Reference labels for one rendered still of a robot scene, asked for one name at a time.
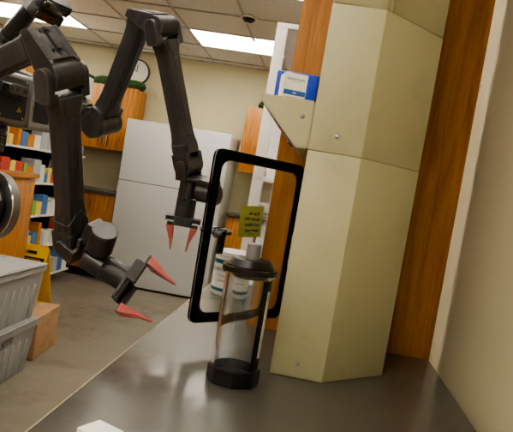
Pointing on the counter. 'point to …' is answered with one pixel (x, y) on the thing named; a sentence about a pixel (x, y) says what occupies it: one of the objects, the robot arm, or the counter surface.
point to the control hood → (292, 118)
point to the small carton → (293, 85)
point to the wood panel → (470, 38)
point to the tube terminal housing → (355, 195)
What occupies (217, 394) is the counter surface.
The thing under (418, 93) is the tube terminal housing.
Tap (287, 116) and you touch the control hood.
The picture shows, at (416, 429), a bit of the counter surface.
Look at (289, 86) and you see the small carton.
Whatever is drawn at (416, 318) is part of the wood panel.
